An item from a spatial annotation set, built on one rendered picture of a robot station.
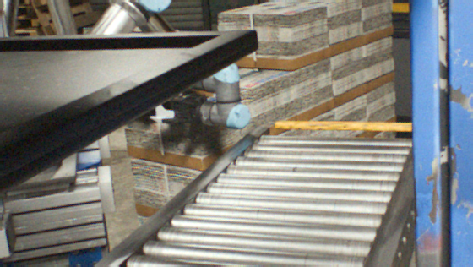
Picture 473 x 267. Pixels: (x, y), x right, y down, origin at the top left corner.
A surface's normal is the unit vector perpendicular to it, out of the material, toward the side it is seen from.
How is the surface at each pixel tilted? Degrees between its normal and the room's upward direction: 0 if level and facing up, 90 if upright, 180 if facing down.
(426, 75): 90
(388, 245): 0
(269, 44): 90
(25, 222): 90
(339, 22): 90
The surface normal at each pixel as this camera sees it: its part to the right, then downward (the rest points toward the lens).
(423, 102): -0.30, 0.27
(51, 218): 0.25, 0.24
